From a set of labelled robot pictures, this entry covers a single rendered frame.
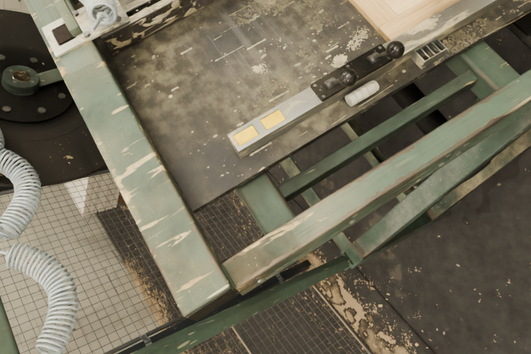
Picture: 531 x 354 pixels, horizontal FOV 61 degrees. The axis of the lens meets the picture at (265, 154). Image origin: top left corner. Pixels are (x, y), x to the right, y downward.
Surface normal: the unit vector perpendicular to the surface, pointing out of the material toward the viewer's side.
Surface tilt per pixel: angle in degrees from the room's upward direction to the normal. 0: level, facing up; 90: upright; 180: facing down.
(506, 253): 0
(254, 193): 54
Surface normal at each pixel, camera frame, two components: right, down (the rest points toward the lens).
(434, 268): -0.73, 0.18
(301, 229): -0.07, -0.40
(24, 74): 0.44, -0.62
